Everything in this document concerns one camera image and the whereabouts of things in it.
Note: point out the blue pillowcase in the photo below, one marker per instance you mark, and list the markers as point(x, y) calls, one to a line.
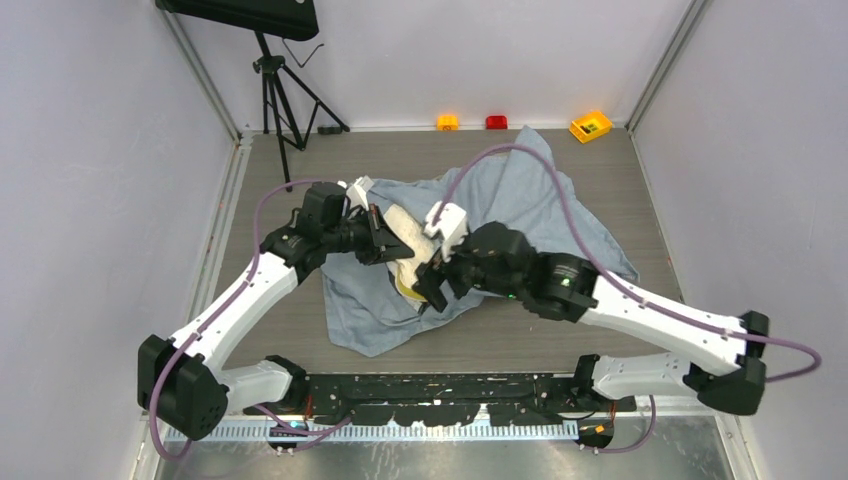
point(366, 314)

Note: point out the small black block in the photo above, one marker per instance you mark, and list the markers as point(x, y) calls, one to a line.
point(330, 130)

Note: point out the black tripod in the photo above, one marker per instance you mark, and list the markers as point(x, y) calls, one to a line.
point(277, 110)

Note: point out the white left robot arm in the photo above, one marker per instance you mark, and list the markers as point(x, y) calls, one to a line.
point(182, 380)

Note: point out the red toy block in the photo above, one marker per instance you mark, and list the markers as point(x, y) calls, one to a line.
point(496, 122)

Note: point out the orange toy block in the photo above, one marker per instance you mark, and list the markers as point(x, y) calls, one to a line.
point(447, 122)

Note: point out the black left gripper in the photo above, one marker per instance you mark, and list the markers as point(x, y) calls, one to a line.
point(386, 246)

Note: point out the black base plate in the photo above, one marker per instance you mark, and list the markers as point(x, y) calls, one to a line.
point(508, 399)

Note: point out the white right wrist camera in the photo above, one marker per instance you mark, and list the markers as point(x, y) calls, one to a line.
point(450, 223)

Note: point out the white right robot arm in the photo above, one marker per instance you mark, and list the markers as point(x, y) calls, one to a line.
point(705, 356)

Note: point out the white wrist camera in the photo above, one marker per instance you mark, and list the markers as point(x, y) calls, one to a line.
point(356, 192)
point(450, 223)

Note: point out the yellow plastic bin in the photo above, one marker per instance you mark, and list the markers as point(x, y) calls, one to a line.
point(590, 126)

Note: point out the cream pillow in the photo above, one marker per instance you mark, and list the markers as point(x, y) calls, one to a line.
point(403, 271)

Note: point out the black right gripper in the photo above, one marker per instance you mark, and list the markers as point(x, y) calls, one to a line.
point(428, 282)

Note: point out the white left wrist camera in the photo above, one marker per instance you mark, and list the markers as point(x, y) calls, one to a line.
point(356, 192)

